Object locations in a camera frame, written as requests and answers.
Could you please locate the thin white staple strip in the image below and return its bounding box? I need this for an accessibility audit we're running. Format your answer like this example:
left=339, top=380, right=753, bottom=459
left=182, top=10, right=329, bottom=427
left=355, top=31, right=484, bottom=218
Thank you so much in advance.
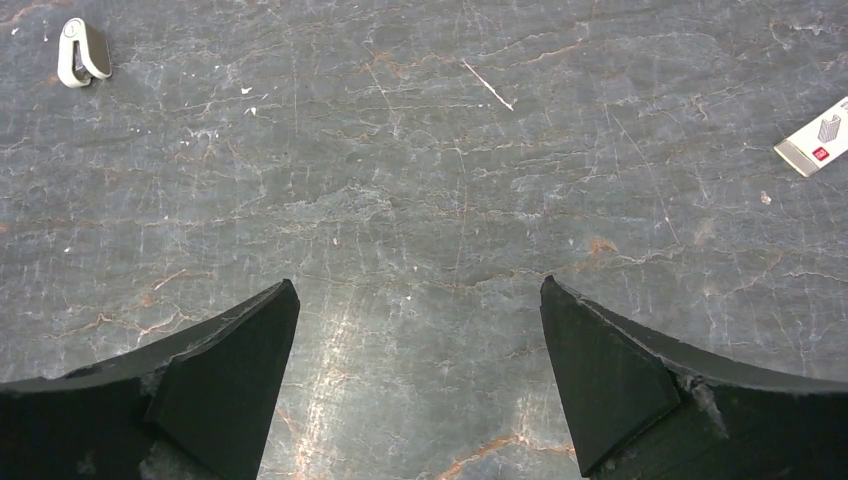
left=461, top=58, right=515, bottom=112

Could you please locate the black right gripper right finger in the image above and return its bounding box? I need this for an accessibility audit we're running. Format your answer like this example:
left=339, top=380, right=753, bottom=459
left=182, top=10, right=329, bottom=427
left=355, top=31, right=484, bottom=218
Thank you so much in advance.
left=540, top=277, right=847, bottom=479

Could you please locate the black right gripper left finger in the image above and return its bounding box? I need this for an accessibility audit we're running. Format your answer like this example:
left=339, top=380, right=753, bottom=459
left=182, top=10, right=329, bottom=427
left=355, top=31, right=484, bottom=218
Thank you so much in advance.
left=1, top=280, right=300, bottom=479

